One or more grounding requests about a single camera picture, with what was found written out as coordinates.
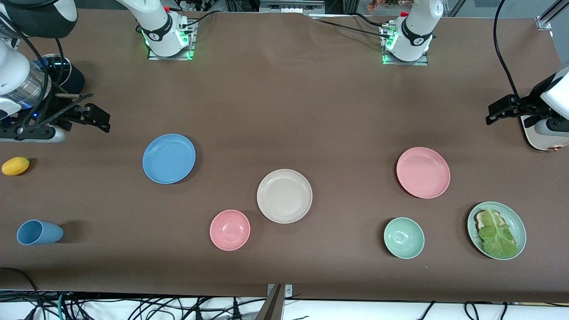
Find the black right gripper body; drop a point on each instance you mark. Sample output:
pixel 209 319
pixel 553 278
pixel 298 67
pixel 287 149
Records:
pixel 57 111

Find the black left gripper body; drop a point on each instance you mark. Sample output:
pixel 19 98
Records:
pixel 521 107

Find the blue plate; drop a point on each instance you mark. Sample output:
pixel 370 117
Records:
pixel 169 159

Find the pink plate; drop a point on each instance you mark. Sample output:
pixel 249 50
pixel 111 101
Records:
pixel 423 172

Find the beige toaster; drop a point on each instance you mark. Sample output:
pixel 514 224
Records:
pixel 540 143

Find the glass lid with blue knob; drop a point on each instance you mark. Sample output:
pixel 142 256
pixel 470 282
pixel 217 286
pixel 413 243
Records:
pixel 61 71

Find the yellow lemon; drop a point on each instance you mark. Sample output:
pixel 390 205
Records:
pixel 15 166

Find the toasted bread slice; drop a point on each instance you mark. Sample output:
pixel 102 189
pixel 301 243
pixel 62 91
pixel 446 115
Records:
pixel 479 218

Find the green plate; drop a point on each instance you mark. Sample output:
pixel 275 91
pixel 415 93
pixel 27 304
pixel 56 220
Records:
pixel 516 222

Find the blue cup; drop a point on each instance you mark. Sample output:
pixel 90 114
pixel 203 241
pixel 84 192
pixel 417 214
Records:
pixel 42 233

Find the green lettuce leaf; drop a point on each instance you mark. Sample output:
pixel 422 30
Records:
pixel 498 240

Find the green bowl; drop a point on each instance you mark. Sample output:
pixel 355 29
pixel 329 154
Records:
pixel 404 238

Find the pink bowl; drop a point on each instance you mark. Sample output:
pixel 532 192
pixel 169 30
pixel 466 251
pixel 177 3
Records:
pixel 230 230

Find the beige plate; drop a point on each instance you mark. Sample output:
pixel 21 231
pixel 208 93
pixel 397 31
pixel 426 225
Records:
pixel 284 196

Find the grey metal box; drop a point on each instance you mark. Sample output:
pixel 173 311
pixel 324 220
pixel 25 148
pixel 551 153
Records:
pixel 291 5

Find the aluminium frame profile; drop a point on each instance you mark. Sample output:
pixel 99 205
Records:
pixel 549 18

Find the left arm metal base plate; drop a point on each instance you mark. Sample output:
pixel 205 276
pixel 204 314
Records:
pixel 422 62

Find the grey metal table bracket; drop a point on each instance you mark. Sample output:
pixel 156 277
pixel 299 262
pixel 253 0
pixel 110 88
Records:
pixel 289 290

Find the dark metal post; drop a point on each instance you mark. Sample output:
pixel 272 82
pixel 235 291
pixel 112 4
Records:
pixel 272 309

